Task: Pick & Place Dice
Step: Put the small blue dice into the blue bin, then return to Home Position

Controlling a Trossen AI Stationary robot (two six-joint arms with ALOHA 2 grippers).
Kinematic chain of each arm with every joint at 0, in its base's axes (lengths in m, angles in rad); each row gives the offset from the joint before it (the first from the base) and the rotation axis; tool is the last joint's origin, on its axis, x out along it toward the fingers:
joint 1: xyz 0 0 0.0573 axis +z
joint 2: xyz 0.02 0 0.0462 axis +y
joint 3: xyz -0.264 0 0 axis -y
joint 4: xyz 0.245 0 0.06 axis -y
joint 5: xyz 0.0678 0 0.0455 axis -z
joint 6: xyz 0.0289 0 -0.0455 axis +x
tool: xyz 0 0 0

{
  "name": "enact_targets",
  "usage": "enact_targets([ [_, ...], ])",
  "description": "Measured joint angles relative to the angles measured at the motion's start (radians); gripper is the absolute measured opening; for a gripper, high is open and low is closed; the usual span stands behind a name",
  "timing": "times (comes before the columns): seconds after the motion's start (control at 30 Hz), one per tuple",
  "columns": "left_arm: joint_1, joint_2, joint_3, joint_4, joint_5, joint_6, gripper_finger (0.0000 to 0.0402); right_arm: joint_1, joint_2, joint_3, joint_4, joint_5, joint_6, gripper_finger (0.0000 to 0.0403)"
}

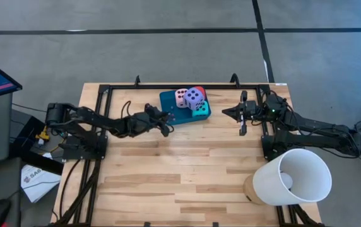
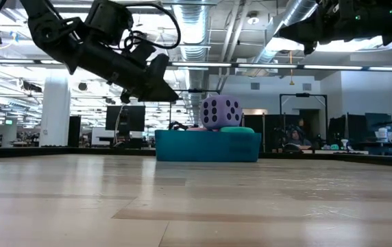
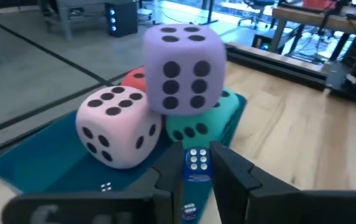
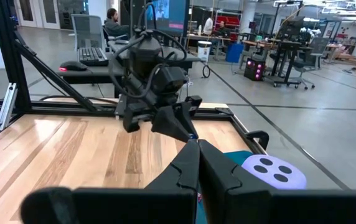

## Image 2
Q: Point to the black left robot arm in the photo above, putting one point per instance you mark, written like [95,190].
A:
[55,34]

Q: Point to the silver ceiling duct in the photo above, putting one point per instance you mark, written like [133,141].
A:
[192,27]
[285,20]

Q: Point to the purple foam die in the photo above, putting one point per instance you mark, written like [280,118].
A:
[220,111]

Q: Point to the ceiling light strip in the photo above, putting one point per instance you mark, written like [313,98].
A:
[391,68]
[268,66]
[199,64]
[333,67]

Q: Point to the white pillar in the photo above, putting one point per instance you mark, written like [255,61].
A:
[55,109]

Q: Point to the pink foam die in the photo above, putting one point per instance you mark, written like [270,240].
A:
[196,129]

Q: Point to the wooden top workbench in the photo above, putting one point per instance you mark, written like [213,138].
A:
[336,151]

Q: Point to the person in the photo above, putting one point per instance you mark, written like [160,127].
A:
[297,137]

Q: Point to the blue plastic tray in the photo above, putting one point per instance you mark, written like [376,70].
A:
[206,145]

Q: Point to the black monitor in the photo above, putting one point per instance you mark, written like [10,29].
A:
[377,120]
[125,118]

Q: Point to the black tall cabinet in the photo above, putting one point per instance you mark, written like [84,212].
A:
[74,130]

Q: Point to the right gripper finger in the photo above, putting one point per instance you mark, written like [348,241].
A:
[295,32]

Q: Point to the teal foam die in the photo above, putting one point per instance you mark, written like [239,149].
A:
[237,130]

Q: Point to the white cup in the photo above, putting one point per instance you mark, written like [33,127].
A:
[382,133]

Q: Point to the black standing desk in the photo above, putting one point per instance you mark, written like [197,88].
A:
[384,144]

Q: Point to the black gantry frame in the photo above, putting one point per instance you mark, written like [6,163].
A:
[302,95]

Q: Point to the black aluminium table frame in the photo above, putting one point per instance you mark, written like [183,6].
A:
[62,151]

